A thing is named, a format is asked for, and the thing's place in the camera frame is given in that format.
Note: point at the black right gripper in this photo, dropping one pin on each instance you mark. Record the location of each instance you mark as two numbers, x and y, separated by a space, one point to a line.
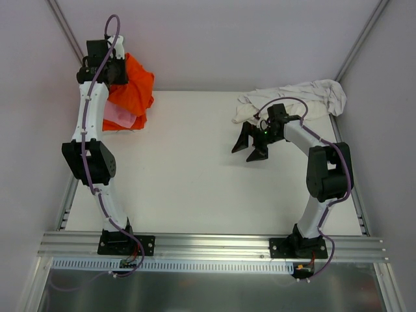
257 138

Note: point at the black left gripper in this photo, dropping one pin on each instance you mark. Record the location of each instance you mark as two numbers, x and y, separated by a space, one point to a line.
117 72

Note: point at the orange t shirt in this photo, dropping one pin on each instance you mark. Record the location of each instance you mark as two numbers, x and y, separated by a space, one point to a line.
130 122
135 96

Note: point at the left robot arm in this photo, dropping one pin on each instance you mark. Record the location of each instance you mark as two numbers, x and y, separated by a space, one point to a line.
90 161

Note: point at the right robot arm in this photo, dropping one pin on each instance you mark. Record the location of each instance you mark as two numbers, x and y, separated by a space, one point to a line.
329 178

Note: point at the folded pink t shirt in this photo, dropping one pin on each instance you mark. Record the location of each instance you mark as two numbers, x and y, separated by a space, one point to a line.
118 115

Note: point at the folded orange t shirt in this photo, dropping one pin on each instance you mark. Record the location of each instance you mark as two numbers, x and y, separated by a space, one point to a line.
130 122

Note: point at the crumpled white t shirt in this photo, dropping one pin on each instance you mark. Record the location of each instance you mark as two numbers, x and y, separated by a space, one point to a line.
313 100

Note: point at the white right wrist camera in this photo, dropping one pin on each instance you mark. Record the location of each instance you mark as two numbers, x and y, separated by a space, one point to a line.
262 124

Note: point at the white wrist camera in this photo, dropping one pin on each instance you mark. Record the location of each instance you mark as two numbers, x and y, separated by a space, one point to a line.
118 51
262 124

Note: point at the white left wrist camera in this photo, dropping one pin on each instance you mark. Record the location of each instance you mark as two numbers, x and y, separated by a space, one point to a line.
118 51

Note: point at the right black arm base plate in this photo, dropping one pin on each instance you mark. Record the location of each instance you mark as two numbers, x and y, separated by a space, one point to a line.
291 247

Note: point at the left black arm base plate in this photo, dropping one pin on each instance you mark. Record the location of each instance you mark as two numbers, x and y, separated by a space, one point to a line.
146 245

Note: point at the aluminium mounting rail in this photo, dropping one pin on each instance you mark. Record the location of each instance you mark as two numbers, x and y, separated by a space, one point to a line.
348 249

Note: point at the right corner frame post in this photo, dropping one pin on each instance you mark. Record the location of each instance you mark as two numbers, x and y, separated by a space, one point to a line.
362 37

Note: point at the white slotted cable duct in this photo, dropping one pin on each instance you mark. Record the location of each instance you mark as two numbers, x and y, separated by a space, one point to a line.
168 265

